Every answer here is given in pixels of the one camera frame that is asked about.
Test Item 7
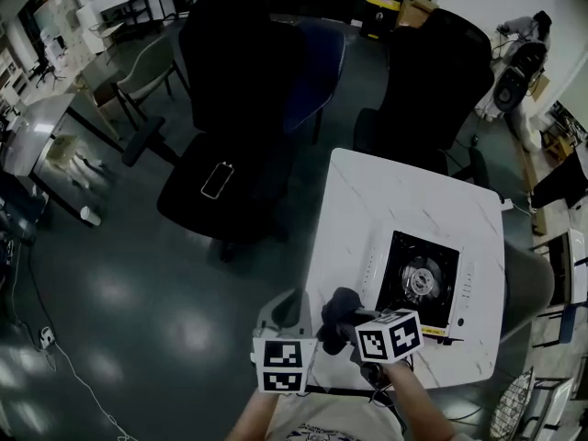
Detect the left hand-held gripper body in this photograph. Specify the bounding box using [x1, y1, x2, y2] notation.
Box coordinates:
[250, 322, 320, 394]

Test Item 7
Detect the dark frame desk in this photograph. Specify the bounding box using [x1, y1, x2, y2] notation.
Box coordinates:
[97, 0, 165, 41]

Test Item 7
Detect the yellow black bin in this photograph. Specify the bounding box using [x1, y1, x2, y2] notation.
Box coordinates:
[358, 0, 401, 40]

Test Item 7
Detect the white stool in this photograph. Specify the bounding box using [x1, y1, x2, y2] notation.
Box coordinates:
[48, 134, 115, 182]

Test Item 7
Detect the person's white printed shirt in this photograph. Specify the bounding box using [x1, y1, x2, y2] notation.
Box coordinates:
[266, 392, 406, 441]

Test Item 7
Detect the black white backpack rig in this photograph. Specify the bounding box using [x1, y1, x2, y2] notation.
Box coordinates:
[492, 42, 549, 110]

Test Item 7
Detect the smartphone with white case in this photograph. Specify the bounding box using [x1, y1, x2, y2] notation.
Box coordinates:
[200, 161, 234, 200]

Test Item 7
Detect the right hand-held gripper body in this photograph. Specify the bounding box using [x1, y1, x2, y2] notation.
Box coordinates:
[355, 309, 424, 365]

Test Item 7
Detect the black office chair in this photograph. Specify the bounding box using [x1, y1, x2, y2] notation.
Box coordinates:
[352, 7, 496, 188]
[121, 0, 308, 265]

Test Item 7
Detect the white floor cable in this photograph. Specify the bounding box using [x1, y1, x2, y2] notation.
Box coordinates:
[45, 342, 139, 441]

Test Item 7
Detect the beige armchair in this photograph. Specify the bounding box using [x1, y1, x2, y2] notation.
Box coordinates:
[112, 37, 190, 131]

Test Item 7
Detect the dark blue cloth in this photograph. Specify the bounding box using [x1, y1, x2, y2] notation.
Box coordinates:
[316, 286, 365, 356]

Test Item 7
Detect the white beanbag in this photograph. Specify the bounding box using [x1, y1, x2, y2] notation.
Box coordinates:
[475, 94, 544, 154]

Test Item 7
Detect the white wooden side cabinet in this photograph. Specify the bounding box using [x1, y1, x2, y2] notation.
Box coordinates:
[535, 229, 588, 306]

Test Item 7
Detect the white portable gas stove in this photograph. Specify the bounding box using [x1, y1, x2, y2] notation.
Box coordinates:
[360, 230, 478, 346]

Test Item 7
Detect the person's right forearm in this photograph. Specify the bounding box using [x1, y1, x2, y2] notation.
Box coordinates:
[383, 360, 457, 441]

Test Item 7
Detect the grey armchair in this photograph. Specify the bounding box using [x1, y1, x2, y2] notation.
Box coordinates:
[499, 241, 556, 345]

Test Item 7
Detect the blue shell chair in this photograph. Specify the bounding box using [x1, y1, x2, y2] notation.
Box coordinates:
[282, 18, 348, 147]

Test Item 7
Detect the brown cardboard box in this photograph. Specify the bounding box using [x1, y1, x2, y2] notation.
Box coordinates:
[393, 0, 436, 30]

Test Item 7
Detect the person's left forearm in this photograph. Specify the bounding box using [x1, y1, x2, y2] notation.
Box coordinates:
[224, 390, 285, 441]

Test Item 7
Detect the wire mesh basket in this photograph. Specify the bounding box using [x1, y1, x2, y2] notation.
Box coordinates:
[489, 367, 537, 441]

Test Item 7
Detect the white marble table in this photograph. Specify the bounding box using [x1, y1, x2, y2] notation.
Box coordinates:
[305, 147, 506, 390]

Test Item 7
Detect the dark grey table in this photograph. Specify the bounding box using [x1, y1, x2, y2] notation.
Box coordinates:
[0, 93, 126, 219]

